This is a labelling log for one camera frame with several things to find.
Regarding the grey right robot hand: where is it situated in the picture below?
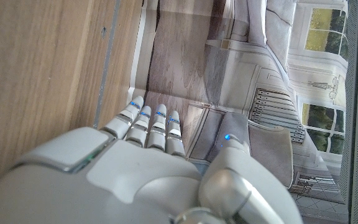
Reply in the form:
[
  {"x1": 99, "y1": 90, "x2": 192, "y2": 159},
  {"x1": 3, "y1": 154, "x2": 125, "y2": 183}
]
[{"x1": 0, "y1": 95, "x2": 304, "y2": 224}]

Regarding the printed room backdrop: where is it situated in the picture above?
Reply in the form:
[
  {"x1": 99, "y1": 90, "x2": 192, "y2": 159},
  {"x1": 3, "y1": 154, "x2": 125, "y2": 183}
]
[{"x1": 127, "y1": 0, "x2": 351, "y2": 205}]

